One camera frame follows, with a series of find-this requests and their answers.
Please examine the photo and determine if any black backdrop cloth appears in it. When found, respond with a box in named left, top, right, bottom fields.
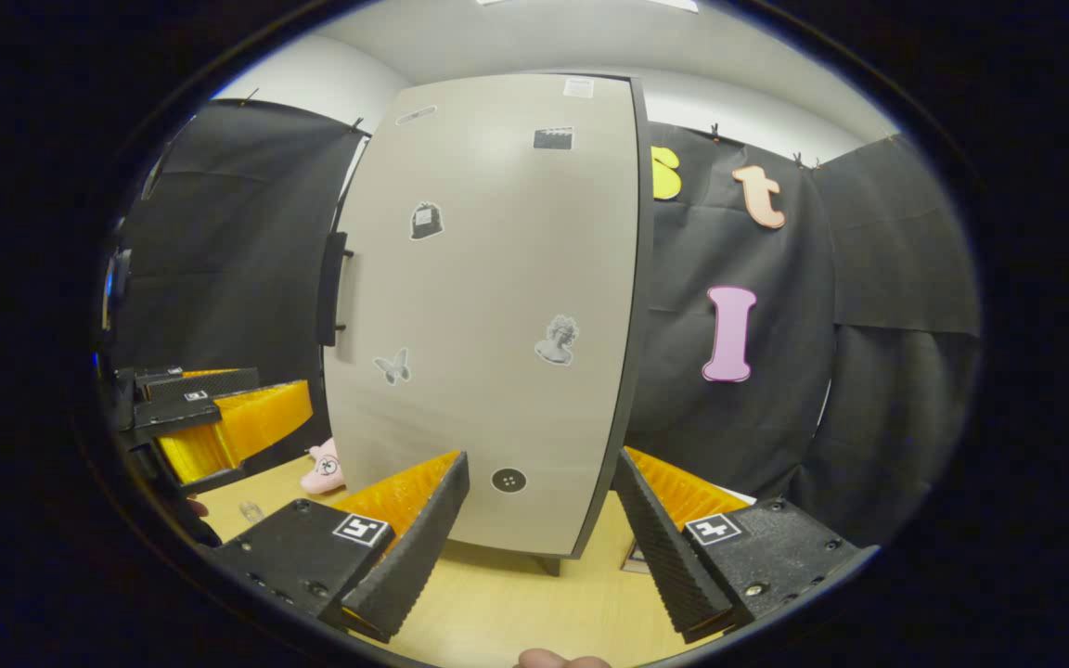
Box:
left=108, top=97, right=983, bottom=548

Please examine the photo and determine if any ceiling light panel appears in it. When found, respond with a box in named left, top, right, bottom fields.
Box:
left=477, top=0, right=701, bottom=14

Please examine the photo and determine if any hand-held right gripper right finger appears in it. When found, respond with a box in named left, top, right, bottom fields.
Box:
left=611, top=447, right=881, bottom=646

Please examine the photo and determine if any beige cabinet door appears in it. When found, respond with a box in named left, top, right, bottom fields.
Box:
left=321, top=72, right=642, bottom=558

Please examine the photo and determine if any black cabinet door handle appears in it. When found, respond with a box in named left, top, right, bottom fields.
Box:
left=315, top=232, right=354, bottom=349

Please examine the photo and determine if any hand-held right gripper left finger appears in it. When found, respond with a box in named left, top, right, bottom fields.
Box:
left=210, top=451, right=471, bottom=645

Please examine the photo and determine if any pink star plush toy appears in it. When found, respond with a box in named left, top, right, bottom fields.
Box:
left=300, top=438, right=347, bottom=495

